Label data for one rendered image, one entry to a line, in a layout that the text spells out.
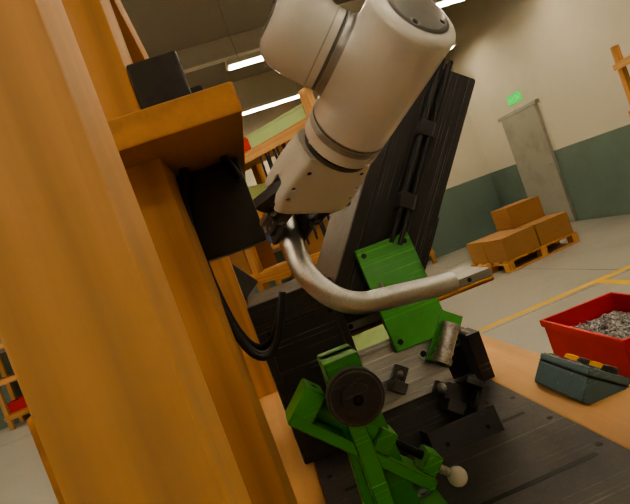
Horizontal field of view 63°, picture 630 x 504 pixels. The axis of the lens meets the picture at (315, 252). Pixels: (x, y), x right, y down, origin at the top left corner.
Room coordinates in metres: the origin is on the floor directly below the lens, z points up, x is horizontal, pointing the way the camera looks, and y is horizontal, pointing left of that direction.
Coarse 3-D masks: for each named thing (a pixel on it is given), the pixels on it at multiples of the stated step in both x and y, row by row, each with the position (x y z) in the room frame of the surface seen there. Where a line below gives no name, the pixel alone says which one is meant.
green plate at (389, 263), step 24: (384, 240) 1.01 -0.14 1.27; (408, 240) 1.01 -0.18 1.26; (360, 264) 1.00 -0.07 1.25; (384, 264) 1.00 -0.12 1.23; (408, 264) 1.00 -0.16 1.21; (384, 312) 0.97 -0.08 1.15; (408, 312) 0.97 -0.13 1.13; (432, 312) 0.97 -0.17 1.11; (408, 336) 0.96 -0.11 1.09; (432, 336) 0.96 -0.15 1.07
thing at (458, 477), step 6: (444, 468) 0.70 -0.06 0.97; (450, 468) 0.71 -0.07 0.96; (456, 468) 0.70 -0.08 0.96; (462, 468) 0.71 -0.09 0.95; (444, 474) 0.70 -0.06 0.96; (450, 474) 0.70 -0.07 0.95; (456, 474) 0.70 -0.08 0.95; (462, 474) 0.70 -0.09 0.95; (450, 480) 0.70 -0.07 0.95; (456, 480) 0.69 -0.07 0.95; (462, 480) 0.69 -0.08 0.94; (456, 486) 0.70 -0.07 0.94; (462, 486) 0.70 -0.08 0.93
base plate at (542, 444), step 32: (512, 416) 0.91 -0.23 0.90; (544, 416) 0.87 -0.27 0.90; (480, 448) 0.85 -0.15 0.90; (512, 448) 0.81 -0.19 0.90; (544, 448) 0.78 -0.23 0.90; (576, 448) 0.75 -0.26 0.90; (608, 448) 0.72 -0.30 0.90; (320, 480) 0.94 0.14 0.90; (352, 480) 0.89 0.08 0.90; (480, 480) 0.76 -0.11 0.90; (512, 480) 0.73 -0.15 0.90; (544, 480) 0.70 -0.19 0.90; (576, 480) 0.68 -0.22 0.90; (608, 480) 0.65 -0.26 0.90
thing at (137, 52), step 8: (112, 0) 0.94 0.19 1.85; (112, 8) 0.97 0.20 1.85; (120, 8) 1.02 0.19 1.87; (120, 16) 1.00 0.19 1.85; (120, 24) 1.03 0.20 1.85; (128, 24) 1.08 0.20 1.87; (128, 32) 1.07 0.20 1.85; (136, 32) 1.26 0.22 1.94; (128, 40) 1.10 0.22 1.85; (136, 40) 1.15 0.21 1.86; (128, 48) 1.14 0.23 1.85; (136, 48) 1.15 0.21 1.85; (144, 48) 1.36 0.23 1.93; (136, 56) 1.19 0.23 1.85; (144, 56) 1.22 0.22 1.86
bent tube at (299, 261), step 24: (264, 216) 0.67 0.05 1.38; (288, 240) 0.65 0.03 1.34; (288, 264) 0.65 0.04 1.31; (312, 264) 0.64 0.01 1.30; (312, 288) 0.63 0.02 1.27; (336, 288) 0.63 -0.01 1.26; (384, 288) 0.67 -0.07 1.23; (408, 288) 0.68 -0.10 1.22; (432, 288) 0.70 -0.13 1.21; (456, 288) 0.73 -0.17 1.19; (360, 312) 0.64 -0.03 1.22
